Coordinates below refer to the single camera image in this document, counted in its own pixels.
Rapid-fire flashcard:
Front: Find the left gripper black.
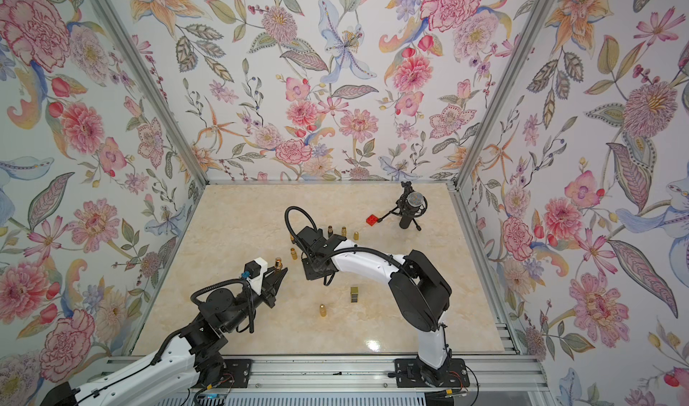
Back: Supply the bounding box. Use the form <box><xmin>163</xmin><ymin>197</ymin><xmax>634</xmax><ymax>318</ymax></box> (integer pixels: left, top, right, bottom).
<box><xmin>222</xmin><ymin>265</ymin><xmax>290</xmax><ymax>333</ymax></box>

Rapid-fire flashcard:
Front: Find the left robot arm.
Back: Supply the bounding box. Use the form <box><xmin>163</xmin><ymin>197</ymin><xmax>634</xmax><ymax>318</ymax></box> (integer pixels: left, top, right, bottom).
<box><xmin>41</xmin><ymin>261</ymin><xmax>288</xmax><ymax>405</ymax></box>

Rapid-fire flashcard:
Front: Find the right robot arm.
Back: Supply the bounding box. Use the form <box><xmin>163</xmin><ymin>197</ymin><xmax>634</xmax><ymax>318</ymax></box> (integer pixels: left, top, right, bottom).
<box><xmin>283</xmin><ymin>206</ymin><xmax>452</xmax><ymax>386</ymax></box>

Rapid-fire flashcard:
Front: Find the red small block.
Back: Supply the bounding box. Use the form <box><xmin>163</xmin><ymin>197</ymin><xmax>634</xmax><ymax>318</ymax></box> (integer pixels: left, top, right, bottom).
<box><xmin>366</xmin><ymin>215</ymin><xmax>379</xmax><ymax>226</ymax></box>

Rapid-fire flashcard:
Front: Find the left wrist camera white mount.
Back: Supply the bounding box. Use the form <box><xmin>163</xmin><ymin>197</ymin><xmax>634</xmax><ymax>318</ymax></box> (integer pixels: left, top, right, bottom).
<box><xmin>242</xmin><ymin>257</ymin><xmax>267</xmax><ymax>295</ymax></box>

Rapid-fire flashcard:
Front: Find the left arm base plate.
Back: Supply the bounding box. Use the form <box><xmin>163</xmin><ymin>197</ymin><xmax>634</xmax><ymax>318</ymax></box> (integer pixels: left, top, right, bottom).
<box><xmin>198</xmin><ymin>359</ymin><xmax>254</xmax><ymax>389</ymax></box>

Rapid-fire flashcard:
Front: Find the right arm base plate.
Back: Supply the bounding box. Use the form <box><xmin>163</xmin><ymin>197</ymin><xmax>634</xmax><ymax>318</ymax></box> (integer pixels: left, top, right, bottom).
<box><xmin>388</xmin><ymin>359</ymin><xmax>471</xmax><ymax>389</ymax></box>

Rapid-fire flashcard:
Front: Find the aluminium front rail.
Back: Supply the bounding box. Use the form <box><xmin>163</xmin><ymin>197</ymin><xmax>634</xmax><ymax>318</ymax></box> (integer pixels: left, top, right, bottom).
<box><xmin>222</xmin><ymin>354</ymin><xmax>548</xmax><ymax>393</ymax></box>

